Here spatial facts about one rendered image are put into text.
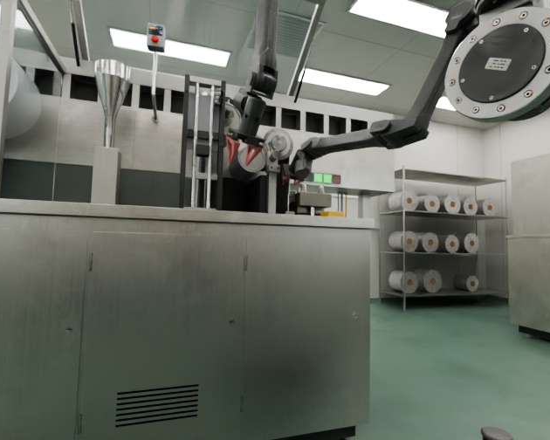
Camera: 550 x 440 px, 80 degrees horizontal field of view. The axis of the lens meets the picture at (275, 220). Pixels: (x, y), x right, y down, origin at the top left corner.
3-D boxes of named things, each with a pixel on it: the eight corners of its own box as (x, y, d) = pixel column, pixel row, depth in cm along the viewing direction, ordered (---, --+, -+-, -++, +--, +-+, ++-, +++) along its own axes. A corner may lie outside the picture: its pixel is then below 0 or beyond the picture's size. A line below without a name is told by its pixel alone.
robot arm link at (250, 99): (254, 94, 94) (271, 100, 97) (244, 91, 99) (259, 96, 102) (247, 119, 96) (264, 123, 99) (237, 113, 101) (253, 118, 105)
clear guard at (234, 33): (69, -66, 126) (69, -66, 126) (88, 62, 162) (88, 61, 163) (319, 3, 158) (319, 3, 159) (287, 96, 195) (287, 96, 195)
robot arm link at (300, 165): (324, 147, 139) (310, 137, 134) (326, 168, 132) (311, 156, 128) (303, 163, 146) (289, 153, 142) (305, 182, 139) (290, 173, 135)
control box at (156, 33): (145, 42, 137) (147, 19, 137) (147, 51, 143) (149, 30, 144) (162, 44, 138) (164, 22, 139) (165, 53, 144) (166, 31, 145)
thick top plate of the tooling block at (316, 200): (299, 204, 150) (299, 191, 150) (272, 212, 188) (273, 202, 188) (331, 207, 155) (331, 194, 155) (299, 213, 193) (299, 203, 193)
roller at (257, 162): (238, 169, 145) (239, 142, 146) (229, 179, 170) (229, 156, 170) (264, 171, 149) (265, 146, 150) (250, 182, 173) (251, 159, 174)
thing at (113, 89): (81, 210, 129) (91, 70, 133) (89, 214, 142) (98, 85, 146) (120, 212, 133) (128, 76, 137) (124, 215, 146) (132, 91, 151)
